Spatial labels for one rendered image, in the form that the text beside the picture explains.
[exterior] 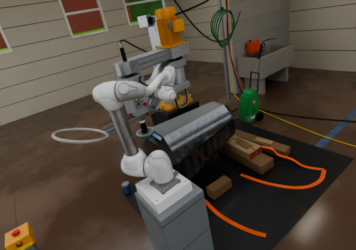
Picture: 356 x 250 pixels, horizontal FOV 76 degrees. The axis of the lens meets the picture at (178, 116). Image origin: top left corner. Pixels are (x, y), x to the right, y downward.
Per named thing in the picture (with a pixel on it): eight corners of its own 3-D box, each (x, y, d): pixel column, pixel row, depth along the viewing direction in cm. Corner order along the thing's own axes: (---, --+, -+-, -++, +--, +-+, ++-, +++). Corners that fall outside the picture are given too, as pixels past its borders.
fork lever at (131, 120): (151, 107, 275) (150, 104, 273) (161, 110, 262) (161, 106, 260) (99, 132, 233) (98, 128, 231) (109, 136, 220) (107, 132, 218)
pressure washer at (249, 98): (251, 113, 443) (249, 70, 407) (264, 119, 413) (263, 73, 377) (236, 119, 434) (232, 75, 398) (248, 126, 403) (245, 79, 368)
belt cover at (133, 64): (176, 55, 293) (174, 42, 286) (191, 55, 275) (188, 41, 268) (112, 79, 236) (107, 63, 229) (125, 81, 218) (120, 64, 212)
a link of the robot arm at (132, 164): (147, 181, 169) (122, 180, 176) (154, 167, 182) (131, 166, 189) (112, 86, 133) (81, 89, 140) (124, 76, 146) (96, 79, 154)
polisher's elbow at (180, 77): (169, 82, 292) (166, 67, 284) (183, 78, 296) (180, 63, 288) (173, 86, 276) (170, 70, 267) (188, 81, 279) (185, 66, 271)
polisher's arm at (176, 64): (180, 92, 306) (174, 55, 286) (193, 94, 290) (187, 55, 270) (137, 114, 263) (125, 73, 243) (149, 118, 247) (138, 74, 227)
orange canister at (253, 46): (244, 55, 534) (243, 41, 521) (257, 50, 559) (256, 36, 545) (252, 55, 517) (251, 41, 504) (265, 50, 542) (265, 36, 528)
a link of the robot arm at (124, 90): (145, 80, 147) (126, 82, 151) (130, 76, 130) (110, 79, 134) (146, 100, 147) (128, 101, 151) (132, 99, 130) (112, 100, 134)
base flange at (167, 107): (152, 105, 372) (151, 103, 370) (176, 95, 395) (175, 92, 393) (169, 112, 334) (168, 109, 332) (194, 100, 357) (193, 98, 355)
